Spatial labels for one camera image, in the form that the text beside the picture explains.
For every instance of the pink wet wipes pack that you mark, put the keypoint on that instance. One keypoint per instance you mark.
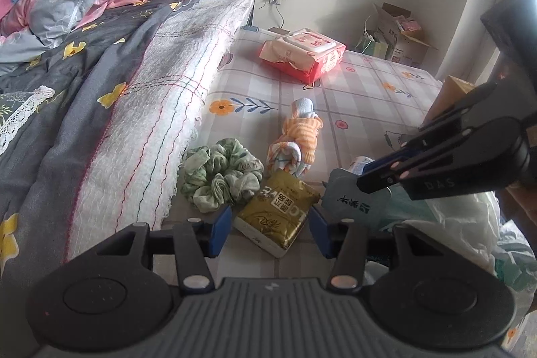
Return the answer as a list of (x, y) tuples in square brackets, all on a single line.
[(304, 52)]

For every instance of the white pack with blue label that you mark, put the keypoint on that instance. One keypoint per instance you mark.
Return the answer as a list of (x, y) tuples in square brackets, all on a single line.
[(361, 164)]

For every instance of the checked floral mat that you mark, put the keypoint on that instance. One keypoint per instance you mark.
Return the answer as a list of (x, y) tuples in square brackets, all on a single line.
[(344, 106)]

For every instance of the orange striped sock bundle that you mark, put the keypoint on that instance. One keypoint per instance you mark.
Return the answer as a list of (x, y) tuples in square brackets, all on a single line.
[(295, 144)]

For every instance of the white lace cloth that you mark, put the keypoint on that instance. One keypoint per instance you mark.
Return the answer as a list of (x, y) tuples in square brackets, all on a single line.
[(21, 110)]

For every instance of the white woven blanket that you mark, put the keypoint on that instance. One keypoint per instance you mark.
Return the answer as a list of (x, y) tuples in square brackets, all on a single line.
[(168, 98)]

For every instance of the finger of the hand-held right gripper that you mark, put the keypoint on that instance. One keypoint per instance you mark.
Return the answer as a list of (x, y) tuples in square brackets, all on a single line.
[(440, 173), (461, 108)]

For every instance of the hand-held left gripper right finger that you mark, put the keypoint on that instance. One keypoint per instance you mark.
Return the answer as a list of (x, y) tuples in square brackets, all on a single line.
[(319, 230)]

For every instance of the green paper bag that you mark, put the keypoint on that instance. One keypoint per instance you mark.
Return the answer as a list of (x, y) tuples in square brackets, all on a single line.
[(375, 48)]

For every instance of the white plastic bag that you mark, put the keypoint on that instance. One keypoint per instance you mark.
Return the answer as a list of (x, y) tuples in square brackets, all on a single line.
[(453, 215)]

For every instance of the light green cloth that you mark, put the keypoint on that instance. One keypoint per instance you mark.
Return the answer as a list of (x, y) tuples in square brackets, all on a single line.
[(518, 257)]

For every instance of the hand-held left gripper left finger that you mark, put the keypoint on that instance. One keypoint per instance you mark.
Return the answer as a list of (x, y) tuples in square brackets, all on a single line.
[(220, 230)]

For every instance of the gold tissue pack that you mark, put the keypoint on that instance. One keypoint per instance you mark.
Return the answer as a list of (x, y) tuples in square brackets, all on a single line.
[(277, 213)]

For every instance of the large open cardboard box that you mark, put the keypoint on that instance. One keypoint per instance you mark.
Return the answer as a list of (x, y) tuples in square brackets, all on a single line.
[(402, 37)]

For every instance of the green fabric scrunchie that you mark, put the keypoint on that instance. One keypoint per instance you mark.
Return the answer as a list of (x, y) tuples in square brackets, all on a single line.
[(218, 175)]

